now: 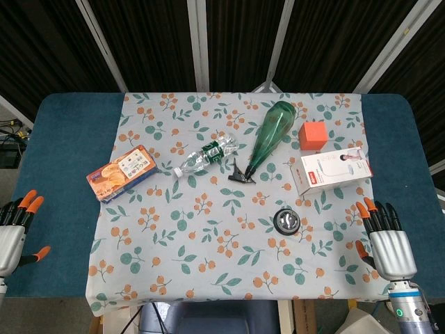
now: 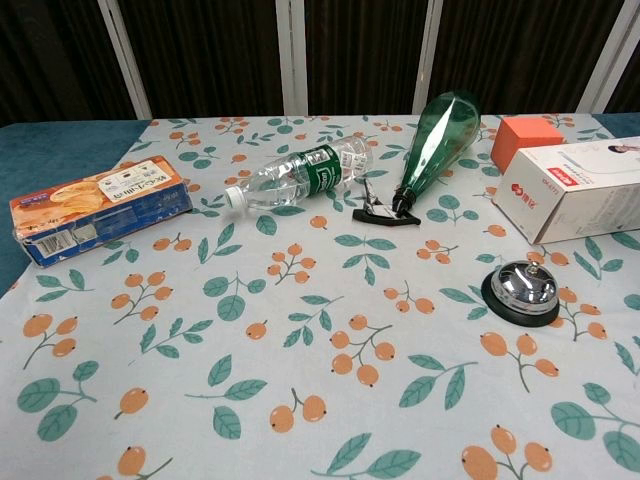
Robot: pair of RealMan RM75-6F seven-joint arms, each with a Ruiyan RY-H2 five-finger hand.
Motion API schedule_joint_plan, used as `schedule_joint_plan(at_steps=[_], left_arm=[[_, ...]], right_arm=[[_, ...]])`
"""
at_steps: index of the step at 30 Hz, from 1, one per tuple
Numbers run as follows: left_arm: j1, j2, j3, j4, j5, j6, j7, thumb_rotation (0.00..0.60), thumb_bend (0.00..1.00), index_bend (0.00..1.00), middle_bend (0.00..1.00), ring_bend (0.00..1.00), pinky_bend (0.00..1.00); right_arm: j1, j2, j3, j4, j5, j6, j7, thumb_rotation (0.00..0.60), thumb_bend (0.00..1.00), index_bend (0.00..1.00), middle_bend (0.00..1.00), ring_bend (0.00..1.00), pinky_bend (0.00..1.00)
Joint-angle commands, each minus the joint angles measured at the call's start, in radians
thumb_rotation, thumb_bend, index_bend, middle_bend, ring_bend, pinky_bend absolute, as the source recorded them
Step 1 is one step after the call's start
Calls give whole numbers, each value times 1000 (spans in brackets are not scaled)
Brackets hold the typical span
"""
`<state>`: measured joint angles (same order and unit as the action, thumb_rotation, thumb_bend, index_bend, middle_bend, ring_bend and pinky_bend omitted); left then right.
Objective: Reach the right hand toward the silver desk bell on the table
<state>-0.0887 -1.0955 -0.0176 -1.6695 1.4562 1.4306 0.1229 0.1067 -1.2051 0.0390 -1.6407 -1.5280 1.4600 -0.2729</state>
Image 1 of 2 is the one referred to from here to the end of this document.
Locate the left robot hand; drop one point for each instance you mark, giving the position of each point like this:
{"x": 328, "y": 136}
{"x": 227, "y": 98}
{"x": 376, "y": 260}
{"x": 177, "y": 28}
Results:
{"x": 9, "y": 243}

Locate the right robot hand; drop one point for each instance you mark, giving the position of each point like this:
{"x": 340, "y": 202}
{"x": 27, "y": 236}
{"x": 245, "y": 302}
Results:
{"x": 391, "y": 248}

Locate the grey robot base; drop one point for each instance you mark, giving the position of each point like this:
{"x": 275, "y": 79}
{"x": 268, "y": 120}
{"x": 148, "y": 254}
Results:
{"x": 208, "y": 318}

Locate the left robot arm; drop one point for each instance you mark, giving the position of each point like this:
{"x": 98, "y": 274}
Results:
{"x": 2, "y": 290}

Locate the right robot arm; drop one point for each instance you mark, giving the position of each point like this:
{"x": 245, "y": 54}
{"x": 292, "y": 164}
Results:
{"x": 408, "y": 306}

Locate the blue table mat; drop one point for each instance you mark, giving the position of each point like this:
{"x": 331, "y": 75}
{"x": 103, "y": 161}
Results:
{"x": 59, "y": 174}

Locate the white product box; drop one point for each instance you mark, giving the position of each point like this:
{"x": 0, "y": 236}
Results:
{"x": 333, "y": 170}

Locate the small round black object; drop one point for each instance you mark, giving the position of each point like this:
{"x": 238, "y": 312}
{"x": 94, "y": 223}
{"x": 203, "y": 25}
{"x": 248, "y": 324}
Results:
{"x": 286, "y": 222}

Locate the orange blue cracker box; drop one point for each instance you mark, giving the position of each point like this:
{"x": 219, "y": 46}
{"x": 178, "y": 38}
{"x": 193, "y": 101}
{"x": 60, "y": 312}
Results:
{"x": 121, "y": 172}

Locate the orange cube box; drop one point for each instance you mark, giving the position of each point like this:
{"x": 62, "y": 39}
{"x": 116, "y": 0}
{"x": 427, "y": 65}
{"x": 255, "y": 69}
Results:
{"x": 313, "y": 135}

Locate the green spray bottle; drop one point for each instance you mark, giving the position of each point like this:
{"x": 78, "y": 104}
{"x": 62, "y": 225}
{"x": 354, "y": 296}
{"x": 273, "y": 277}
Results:
{"x": 269, "y": 137}

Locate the floral tablecloth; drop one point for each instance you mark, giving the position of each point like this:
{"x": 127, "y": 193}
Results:
{"x": 222, "y": 243}

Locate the clear plastic water bottle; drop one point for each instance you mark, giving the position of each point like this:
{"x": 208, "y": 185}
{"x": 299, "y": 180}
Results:
{"x": 208, "y": 154}

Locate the black folding screen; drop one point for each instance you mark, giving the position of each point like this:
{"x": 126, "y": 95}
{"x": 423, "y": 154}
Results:
{"x": 222, "y": 41}

